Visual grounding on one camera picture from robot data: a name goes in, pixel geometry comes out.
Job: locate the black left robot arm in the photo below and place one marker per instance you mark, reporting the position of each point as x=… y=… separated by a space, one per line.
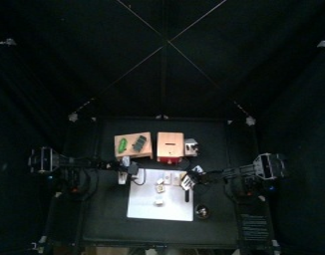
x=59 y=161

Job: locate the white rectangular tray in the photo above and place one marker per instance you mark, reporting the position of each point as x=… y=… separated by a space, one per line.
x=161 y=209

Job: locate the black plate with white text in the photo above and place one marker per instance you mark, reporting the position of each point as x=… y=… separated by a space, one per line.
x=254 y=227

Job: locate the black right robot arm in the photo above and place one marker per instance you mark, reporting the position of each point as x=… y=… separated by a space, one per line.
x=258 y=167

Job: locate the beige toy sushi piece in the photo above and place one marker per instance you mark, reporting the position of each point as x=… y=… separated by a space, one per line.
x=177 y=178
x=167 y=178

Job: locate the wooden box with red base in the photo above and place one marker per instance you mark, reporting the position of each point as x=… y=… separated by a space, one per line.
x=170 y=146

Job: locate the silver frame bracket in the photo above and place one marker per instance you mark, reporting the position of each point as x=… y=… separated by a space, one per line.
x=250 y=120
x=9 y=42
x=324 y=44
x=72 y=117

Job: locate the small grey white toy appliance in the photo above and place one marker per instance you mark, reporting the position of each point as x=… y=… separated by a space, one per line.
x=190 y=147

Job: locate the white toy sushi piece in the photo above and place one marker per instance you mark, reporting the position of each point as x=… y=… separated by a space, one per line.
x=161 y=189
x=161 y=181
x=159 y=200

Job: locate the wooden cutting board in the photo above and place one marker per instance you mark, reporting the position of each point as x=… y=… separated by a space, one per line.
x=144 y=151

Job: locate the small dark round bowl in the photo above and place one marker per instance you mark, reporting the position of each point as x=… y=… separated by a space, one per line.
x=202 y=211

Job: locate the dark green toy seaweed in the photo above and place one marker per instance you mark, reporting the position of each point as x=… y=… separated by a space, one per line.
x=139 y=143

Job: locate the green toy vegetable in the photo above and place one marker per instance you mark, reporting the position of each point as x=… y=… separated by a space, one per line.
x=122 y=145

